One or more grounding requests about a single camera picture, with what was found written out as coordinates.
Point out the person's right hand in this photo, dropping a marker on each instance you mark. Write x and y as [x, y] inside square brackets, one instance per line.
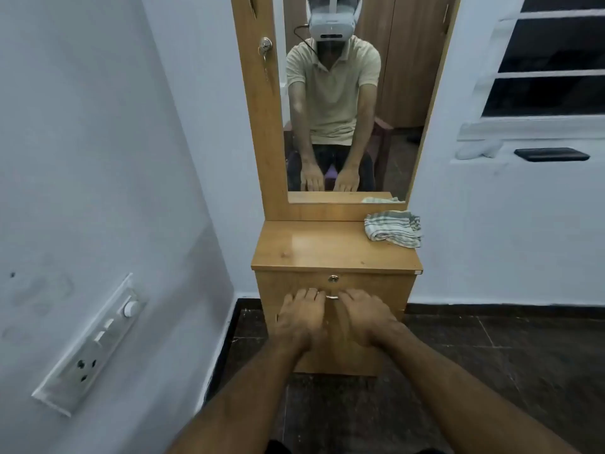
[366, 319]

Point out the person's left hand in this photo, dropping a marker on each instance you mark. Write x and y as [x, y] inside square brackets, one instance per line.
[298, 321]

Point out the wooden drawer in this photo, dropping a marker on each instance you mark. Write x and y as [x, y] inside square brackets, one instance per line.
[283, 286]

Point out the person's right forearm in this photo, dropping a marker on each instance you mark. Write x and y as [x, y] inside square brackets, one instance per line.
[463, 401]

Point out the person's left forearm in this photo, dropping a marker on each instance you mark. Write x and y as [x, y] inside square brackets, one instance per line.
[246, 406]

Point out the wooden dressing table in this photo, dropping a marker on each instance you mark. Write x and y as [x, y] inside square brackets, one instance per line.
[307, 245]

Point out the striped green white cloth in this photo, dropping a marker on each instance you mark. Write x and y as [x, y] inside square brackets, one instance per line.
[392, 229]

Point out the white object on sill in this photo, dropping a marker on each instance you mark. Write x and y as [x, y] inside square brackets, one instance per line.
[477, 150]

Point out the black phone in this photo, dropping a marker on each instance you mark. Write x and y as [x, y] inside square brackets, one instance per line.
[550, 155]

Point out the dressing table mirror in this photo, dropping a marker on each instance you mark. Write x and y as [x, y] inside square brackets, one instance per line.
[402, 66]

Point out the silver key lock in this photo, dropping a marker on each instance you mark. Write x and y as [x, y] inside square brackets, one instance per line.
[265, 46]

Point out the white framed window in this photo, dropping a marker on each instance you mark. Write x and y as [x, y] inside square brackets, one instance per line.
[543, 89]

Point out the white wall switch board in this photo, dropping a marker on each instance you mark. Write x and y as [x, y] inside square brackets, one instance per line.
[90, 349]

